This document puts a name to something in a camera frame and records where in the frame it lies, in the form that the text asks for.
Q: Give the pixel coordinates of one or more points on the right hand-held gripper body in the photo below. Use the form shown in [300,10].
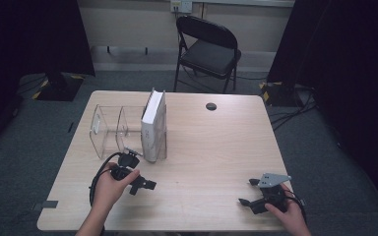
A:
[272,195]

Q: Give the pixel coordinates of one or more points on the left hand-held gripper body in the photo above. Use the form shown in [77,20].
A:
[126,160]

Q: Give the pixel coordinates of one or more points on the white book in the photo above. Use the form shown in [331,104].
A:
[154,131]

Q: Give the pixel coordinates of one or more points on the clear acrylic file rack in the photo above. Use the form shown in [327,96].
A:
[96,124]

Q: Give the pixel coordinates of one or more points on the person's left hand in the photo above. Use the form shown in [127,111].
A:
[110,190]

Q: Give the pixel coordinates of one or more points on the person's right hand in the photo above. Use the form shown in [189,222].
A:
[292,216]

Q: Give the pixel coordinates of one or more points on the grey tape strip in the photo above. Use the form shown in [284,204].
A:
[47,205]
[302,202]

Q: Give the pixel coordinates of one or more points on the black stand base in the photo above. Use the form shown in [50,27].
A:
[59,89]
[279,95]

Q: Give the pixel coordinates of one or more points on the black folding chair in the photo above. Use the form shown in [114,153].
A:
[210,55]

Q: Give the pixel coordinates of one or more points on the black curtain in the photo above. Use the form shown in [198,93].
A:
[29,39]
[357,65]

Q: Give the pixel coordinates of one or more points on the white wall socket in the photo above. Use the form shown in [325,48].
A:
[185,6]

